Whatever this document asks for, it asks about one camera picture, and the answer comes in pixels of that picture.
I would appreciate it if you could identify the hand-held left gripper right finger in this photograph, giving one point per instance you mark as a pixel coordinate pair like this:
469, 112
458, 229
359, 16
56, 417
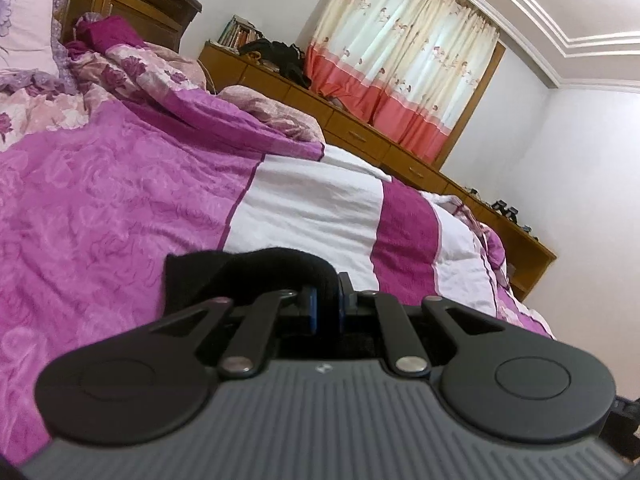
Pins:
343, 305

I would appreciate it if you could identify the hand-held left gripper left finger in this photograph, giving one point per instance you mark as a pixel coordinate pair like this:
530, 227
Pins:
312, 312

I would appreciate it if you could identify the black button cardigan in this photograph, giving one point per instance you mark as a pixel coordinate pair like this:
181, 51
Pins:
260, 272

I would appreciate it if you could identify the pile of dark clothes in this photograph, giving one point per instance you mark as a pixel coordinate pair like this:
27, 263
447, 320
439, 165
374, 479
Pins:
280, 57

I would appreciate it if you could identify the long wooden cabinet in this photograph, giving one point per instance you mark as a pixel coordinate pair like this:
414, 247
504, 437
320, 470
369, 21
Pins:
360, 132

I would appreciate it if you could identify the small black object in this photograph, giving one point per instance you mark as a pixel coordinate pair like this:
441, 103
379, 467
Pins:
505, 210

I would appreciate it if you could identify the purple and white bed cover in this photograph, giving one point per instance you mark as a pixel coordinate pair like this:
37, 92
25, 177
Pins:
150, 195

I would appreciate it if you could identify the cream and coral curtain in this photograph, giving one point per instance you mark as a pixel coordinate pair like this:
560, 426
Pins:
400, 45

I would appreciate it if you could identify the row of books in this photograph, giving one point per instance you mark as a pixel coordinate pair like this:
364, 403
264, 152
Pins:
240, 32

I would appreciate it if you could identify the crumpled floral blanket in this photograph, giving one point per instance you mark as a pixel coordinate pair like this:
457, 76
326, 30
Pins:
150, 70

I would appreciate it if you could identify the floral ruffled pillow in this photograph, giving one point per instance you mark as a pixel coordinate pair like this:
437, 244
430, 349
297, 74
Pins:
25, 15

